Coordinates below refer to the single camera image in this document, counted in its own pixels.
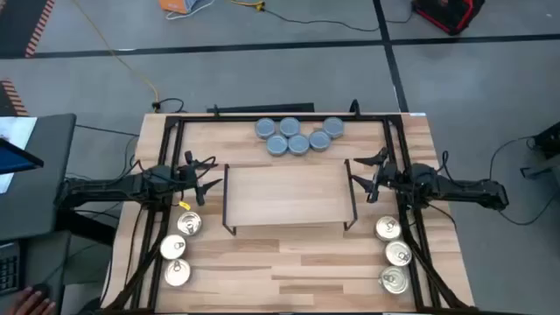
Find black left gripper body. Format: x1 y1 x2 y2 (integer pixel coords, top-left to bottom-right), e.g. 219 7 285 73
174 164 207 198

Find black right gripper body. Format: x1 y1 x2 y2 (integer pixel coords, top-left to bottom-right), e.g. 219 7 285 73
376 162 411 198

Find gold can blue label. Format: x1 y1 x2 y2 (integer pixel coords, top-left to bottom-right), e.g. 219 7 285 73
176 210 203 237
378 265 410 296
384 239 413 268
374 215 403 242

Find wooden shelf black legs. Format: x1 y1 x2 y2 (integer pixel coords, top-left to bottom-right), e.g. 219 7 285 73
221 157 359 237

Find black bar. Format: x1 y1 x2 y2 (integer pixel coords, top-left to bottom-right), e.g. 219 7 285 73
206 102 316 115

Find grey desk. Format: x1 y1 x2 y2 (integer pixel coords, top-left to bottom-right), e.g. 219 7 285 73
0 112 78 242

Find orange object on floor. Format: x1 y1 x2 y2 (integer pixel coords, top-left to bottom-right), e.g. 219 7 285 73
164 0 218 21

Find orange cardboard box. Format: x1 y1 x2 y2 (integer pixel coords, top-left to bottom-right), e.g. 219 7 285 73
157 0 196 14

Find black equipment stand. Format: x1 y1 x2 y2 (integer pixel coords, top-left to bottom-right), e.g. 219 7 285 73
519 120 560 180

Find red and black case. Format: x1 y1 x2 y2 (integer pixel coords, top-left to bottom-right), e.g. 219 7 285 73
410 0 487 36

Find grey keyboard tray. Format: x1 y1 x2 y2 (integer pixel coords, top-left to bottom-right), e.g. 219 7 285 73
0 229 74 315

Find white paper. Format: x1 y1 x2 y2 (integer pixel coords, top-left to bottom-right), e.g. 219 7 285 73
0 115 39 194

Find blue screen monitor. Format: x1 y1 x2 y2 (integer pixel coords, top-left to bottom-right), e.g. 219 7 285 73
0 137 45 176

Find black mouse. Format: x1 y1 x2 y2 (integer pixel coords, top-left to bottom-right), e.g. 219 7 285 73
30 283 52 303

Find black mat orange stripes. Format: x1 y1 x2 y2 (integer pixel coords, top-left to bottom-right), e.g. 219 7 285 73
0 77 30 117
0 0 57 59

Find black keyboard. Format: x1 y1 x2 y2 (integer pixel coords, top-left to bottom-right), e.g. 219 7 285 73
0 240 23 297

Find person's hand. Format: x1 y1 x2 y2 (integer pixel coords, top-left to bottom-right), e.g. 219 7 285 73
3 286 58 315

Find black cable with plug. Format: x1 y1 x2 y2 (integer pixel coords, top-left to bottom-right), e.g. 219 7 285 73
150 97 187 116

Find long yellow floor cable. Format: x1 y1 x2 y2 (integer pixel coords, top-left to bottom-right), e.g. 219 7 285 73
71 0 162 106

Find thin black cable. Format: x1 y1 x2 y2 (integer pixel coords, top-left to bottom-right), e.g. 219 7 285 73
73 123 141 137

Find black looped cable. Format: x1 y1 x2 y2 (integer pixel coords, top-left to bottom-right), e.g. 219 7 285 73
488 134 560 228

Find black floor cable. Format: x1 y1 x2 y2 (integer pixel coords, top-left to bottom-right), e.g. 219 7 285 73
261 6 415 34

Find yellow plug cable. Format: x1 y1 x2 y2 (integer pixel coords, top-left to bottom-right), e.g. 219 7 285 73
229 0 267 12

